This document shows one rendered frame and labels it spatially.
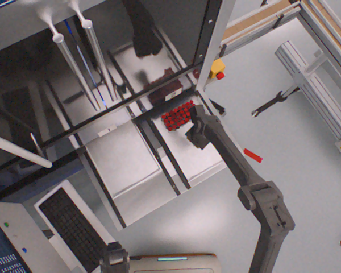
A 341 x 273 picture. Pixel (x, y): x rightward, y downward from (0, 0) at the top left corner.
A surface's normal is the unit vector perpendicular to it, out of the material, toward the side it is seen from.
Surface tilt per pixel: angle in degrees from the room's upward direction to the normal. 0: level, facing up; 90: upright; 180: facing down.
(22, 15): 90
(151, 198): 0
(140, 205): 0
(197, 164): 0
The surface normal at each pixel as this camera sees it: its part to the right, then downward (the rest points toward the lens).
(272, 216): 0.16, -0.61
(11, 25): 0.51, 0.84
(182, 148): 0.03, -0.26
